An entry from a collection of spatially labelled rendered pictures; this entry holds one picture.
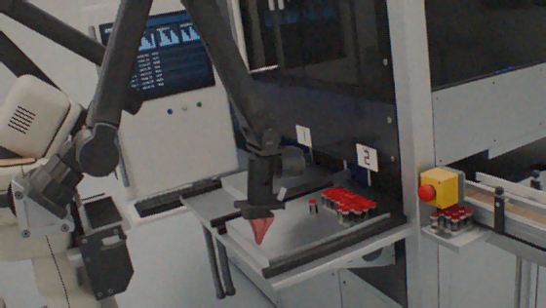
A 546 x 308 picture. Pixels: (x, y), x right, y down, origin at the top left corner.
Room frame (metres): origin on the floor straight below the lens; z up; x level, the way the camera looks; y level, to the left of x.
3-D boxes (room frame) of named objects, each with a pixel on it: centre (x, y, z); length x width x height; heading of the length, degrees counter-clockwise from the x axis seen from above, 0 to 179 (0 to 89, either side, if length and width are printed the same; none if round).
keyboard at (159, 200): (1.72, 0.35, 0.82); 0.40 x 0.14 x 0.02; 113
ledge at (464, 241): (1.04, -0.41, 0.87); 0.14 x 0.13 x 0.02; 115
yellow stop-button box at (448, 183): (1.03, -0.36, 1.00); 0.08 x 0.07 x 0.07; 115
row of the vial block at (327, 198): (1.21, -0.14, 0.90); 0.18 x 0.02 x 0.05; 25
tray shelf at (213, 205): (1.34, -0.01, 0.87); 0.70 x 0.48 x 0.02; 25
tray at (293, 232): (1.16, -0.04, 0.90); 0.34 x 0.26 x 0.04; 115
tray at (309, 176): (1.52, -0.01, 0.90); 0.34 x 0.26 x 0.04; 115
